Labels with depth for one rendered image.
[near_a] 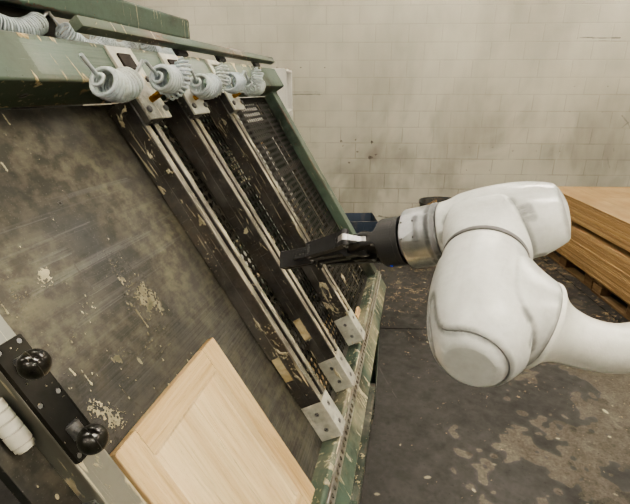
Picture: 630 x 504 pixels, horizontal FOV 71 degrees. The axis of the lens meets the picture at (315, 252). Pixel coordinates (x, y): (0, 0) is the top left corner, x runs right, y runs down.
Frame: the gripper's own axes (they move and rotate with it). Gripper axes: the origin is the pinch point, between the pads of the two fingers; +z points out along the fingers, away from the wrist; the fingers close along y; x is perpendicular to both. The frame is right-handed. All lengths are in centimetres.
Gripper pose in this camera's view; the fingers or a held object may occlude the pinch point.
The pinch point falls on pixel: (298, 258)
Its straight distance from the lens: 77.7
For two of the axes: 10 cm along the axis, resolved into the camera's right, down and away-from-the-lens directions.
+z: -8.2, 1.4, 5.5
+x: -0.2, 9.6, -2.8
